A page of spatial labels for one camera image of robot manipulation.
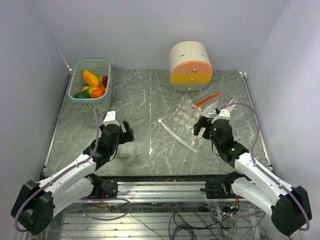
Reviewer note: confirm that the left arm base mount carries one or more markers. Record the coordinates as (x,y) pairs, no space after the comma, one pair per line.
(103,189)

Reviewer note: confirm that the purple fake fruit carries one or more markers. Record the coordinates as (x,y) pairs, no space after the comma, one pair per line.
(105,80)

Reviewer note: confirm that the orange green fake mango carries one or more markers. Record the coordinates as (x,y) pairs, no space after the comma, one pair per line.
(90,89)

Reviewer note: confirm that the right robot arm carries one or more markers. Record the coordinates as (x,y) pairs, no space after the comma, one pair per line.
(288,207)

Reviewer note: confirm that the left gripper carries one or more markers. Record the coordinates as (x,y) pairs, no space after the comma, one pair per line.
(127,136)

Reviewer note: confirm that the polka dot zip bag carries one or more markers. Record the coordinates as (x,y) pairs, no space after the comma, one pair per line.
(180,124)

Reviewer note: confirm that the yellow orange fake mango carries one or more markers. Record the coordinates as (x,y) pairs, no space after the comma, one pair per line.
(90,78)

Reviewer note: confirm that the peach coloured fake fruit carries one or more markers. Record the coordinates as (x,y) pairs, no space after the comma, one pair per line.
(85,88)

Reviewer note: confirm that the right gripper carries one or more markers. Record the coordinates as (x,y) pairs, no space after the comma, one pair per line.
(202,122)

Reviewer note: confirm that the round mini drawer cabinet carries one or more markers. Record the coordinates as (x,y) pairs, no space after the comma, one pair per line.
(190,67)

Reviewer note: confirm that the yellow fake bell pepper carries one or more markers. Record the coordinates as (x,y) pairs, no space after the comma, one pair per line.
(100,79)

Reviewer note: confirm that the dark green fake avocado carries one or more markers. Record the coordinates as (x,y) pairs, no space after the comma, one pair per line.
(82,95)

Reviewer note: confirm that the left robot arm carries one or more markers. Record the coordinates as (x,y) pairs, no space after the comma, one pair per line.
(39,202)

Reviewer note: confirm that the clear red-zip bag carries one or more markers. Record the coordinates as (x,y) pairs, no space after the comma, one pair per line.
(209,104)

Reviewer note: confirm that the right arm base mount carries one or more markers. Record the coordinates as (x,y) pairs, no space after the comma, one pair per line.
(220,188)

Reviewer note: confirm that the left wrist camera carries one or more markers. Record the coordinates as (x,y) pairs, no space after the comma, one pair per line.
(110,118)

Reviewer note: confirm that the teal plastic basket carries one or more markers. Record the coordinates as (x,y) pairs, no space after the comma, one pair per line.
(99,67)

